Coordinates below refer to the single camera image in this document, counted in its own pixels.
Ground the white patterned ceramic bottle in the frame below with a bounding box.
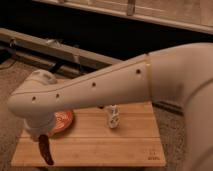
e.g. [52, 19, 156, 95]
[107, 105, 119, 129]

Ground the wooden table board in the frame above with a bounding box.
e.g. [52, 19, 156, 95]
[11, 78, 167, 167]

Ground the orange ceramic bowl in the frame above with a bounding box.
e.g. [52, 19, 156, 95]
[49, 110, 74, 136]

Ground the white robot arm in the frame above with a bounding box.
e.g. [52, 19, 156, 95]
[8, 43, 213, 171]

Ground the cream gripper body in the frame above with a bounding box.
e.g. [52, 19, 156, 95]
[24, 114, 55, 141]

